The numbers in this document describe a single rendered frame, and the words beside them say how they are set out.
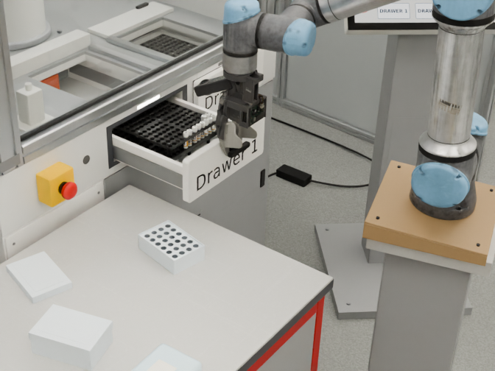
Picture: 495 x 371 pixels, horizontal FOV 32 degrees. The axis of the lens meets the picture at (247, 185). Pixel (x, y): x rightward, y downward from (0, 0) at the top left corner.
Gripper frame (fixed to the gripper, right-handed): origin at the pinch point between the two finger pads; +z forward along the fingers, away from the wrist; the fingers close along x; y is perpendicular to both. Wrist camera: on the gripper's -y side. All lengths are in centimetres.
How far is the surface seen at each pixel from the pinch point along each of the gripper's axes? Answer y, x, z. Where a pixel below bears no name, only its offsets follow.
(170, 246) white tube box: 4.5, -26.7, 11.0
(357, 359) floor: 18, 45, 90
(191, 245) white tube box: 7.7, -23.5, 11.0
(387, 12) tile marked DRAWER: -1, 75, -10
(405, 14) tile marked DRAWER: 3, 78, -9
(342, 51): -66, 170, 53
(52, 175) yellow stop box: -21.2, -34.7, -0.7
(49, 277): -10, -48, 13
